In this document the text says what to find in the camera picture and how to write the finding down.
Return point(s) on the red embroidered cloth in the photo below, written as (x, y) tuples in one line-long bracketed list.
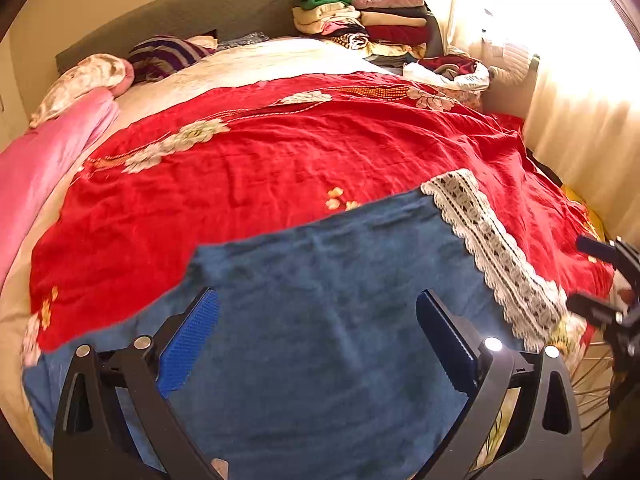
[(300, 150)]

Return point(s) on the floral pillow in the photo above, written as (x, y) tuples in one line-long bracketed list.
[(85, 77)]

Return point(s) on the purple striped pillow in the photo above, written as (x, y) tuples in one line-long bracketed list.
[(165, 55)]

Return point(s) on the blue pants with lace trim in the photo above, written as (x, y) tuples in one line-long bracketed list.
[(325, 360)]

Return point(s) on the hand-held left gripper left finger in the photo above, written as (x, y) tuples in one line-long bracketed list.
[(192, 345)]

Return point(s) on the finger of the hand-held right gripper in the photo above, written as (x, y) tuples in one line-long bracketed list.
[(592, 248), (590, 307)]

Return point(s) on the white quilted garment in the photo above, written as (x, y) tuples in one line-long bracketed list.
[(515, 65)]

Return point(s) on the dark red garment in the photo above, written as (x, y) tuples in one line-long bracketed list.
[(450, 64)]

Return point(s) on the pink quilt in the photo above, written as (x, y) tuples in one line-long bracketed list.
[(45, 160)]

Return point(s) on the stack of folded clothes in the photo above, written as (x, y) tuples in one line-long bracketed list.
[(380, 20)]

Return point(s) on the grey headboard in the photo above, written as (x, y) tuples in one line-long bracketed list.
[(175, 15)]

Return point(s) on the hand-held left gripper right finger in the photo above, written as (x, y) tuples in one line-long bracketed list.
[(445, 335)]

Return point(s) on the blue patterned pillow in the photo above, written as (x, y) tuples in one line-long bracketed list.
[(245, 40)]

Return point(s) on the cream curtain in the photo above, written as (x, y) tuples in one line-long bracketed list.
[(580, 110)]

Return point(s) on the yellow printed cloth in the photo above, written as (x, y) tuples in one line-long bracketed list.
[(585, 210)]

